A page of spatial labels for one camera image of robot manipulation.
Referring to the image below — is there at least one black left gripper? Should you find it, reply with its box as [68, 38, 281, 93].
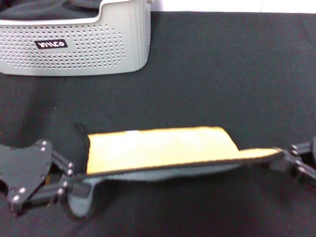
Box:
[0, 139, 91, 216]

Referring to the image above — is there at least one gray yellow towel black trim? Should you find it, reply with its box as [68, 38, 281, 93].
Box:
[68, 123, 284, 219]

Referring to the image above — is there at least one gray perforated plastic storage box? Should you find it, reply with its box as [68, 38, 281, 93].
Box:
[0, 0, 155, 77]

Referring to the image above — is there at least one black knit cloth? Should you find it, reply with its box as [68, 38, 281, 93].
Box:
[0, 0, 104, 22]

